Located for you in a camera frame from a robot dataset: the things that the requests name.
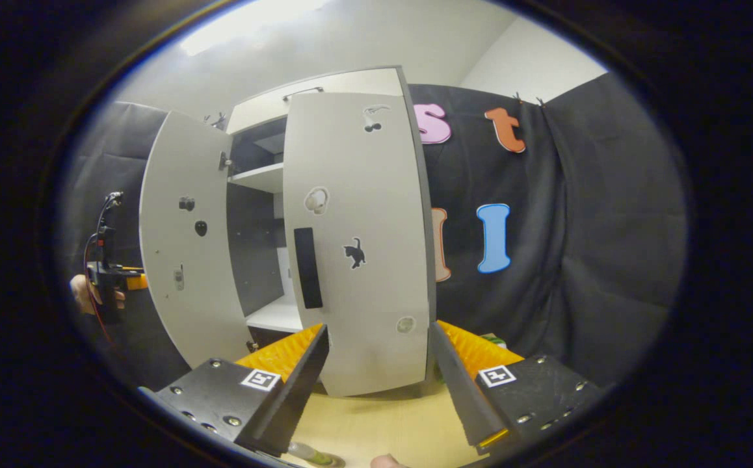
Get white cabinet shelf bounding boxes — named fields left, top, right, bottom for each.
left=228, top=162, right=285, bottom=194
left=245, top=296, right=304, bottom=333

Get black door handle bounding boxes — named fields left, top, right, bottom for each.
left=293, top=227, right=324, bottom=310

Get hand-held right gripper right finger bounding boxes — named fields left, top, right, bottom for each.
left=429, top=321, right=605, bottom=465

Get green label plastic bottle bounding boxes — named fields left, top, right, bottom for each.
left=285, top=441, right=335, bottom=466

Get red and black cable bundle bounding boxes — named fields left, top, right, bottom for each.
left=83, top=231, right=114, bottom=348

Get white cabinet door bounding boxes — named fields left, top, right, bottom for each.
left=282, top=91, right=436, bottom=397
left=139, top=110, right=254, bottom=370

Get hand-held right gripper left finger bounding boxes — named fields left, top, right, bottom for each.
left=139, top=324, right=330, bottom=458

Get white cabinet drawer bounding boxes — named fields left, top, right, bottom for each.
left=227, top=66, right=404, bottom=135

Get black backdrop cloth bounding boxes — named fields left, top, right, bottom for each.
left=58, top=71, right=688, bottom=391

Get white and grey cabinet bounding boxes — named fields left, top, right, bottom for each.
left=224, top=65, right=442, bottom=398

